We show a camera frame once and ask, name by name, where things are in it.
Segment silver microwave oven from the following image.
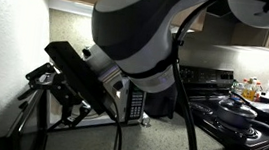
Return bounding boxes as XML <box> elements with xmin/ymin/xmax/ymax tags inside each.
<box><xmin>43</xmin><ymin>69</ymin><xmax>149</xmax><ymax>136</ymax></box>

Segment yellow oil bottle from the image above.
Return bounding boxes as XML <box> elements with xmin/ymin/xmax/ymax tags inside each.
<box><xmin>241</xmin><ymin>75</ymin><xmax>259</xmax><ymax>102</ymax></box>

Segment dark cooking pot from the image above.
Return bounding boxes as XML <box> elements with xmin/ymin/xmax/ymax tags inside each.
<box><xmin>215</xmin><ymin>105</ymin><xmax>269</xmax><ymax>135</ymax></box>

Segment black electric stove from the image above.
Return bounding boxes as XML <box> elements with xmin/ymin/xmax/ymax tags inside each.
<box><xmin>170</xmin><ymin>64</ymin><xmax>269</xmax><ymax>150</ymax></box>

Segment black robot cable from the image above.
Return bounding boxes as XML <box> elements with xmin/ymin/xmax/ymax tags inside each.
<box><xmin>106</xmin><ymin>0</ymin><xmax>217</xmax><ymax>150</ymax></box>

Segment dark range hood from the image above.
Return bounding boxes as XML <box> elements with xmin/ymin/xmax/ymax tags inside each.
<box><xmin>202</xmin><ymin>0</ymin><xmax>238</xmax><ymax>30</ymax></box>

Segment clear plastic bottle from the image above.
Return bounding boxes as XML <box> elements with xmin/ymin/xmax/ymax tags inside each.
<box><xmin>140</xmin><ymin>115</ymin><xmax>153</xmax><ymax>128</ymax></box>

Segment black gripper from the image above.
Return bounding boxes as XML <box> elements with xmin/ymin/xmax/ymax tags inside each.
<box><xmin>20</xmin><ymin>59</ymin><xmax>96</xmax><ymax>131</ymax></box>

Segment black air fryer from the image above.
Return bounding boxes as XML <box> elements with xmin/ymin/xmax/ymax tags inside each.
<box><xmin>143</xmin><ymin>80</ymin><xmax>179</xmax><ymax>120</ymax></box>

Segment glass pot lid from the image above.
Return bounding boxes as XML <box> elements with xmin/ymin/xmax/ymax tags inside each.
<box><xmin>217</xmin><ymin>95</ymin><xmax>261</xmax><ymax>120</ymax></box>

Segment under-cabinet light strip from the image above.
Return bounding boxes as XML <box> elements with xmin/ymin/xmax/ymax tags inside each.
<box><xmin>45</xmin><ymin>0</ymin><xmax>198</xmax><ymax>36</ymax></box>

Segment black microwave door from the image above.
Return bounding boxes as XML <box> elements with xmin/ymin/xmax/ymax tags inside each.
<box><xmin>0</xmin><ymin>82</ymin><xmax>56</xmax><ymax>150</ymax></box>

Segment wide wooden cabinet door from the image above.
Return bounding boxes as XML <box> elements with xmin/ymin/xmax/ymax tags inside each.
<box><xmin>170</xmin><ymin>6</ymin><xmax>207</xmax><ymax>33</ymax></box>

